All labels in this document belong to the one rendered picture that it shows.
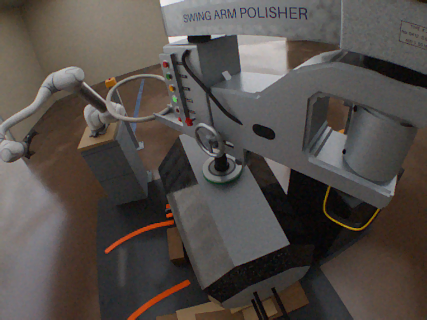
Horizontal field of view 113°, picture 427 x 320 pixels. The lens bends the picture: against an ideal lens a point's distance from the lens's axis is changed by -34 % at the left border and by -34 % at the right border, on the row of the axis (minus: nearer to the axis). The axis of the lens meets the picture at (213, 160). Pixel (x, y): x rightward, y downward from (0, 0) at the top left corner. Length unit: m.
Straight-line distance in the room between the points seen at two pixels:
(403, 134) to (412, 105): 0.08
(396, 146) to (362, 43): 0.25
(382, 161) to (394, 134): 0.08
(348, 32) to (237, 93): 0.40
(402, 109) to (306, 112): 0.24
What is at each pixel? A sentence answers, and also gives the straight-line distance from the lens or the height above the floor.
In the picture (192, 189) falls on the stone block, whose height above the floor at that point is 0.79.
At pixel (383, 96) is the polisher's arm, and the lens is 0.51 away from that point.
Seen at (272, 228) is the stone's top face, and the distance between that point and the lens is 0.97.
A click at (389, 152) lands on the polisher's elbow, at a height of 1.36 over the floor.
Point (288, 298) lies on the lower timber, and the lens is 1.62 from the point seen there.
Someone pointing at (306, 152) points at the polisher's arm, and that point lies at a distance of 0.65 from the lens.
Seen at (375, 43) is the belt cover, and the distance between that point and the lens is 0.45.
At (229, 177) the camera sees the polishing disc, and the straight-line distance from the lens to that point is 1.09.
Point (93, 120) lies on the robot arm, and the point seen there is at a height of 1.00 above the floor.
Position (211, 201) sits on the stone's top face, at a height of 0.83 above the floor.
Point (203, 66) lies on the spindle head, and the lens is 0.74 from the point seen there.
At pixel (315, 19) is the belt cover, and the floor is 1.63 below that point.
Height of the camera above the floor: 1.67
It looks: 41 degrees down
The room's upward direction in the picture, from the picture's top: 11 degrees counter-clockwise
